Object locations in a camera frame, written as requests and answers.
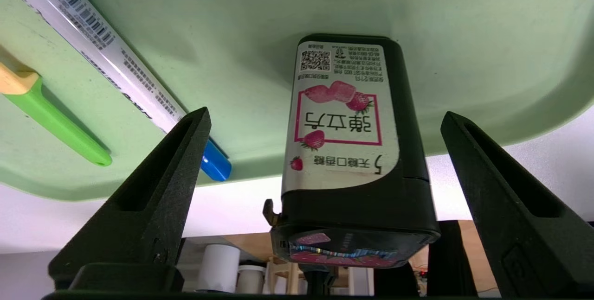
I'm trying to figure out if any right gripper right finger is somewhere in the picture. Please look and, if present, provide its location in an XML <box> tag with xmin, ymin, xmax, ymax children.
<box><xmin>440</xmin><ymin>111</ymin><xmax>594</xmax><ymax>298</ymax></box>

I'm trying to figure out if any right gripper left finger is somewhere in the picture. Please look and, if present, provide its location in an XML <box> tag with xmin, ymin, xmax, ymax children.
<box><xmin>48</xmin><ymin>107</ymin><xmax>212</xmax><ymax>291</ymax></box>

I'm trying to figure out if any white marker blue cap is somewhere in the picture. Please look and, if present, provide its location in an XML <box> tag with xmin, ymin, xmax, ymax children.
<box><xmin>0</xmin><ymin>0</ymin><xmax>232</xmax><ymax>182</ymax></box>

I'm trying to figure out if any black strawberry gum box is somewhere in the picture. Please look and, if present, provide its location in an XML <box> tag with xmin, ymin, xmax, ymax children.
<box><xmin>271</xmin><ymin>34</ymin><xmax>441</xmax><ymax>269</ymax></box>

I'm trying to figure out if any tall white cylinder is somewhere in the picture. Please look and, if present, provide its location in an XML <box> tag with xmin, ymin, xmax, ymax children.
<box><xmin>197</xmin><ymin>244</ymin><xmax>240</xmax><ymax>293</ymax></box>

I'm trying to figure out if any short white cylinder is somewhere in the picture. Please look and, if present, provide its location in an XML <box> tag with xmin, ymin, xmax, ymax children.
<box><xmin>237</xmin><ymin>264</ymin><xmax>268</xmax><ymax>294</ymax></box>

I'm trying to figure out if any wooden stool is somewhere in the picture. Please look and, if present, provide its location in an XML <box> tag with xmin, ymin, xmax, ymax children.
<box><xmin>268</xmin><ymin>256</ymin><xmax>302</xmax><ymax>294</ymax></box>

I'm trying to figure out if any light green plastic tray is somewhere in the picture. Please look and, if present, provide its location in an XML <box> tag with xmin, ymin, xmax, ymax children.
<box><xmin>0</xmin><ymin>0</ymin><xmax>594</xmax><ymax>201</ymax></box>

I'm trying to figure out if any yellow pasta fork green handle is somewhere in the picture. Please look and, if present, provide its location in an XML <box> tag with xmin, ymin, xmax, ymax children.
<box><xmin>0</xmin><ymin>61</ymin><xmax>113</xmax><ymax>167</ymax></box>

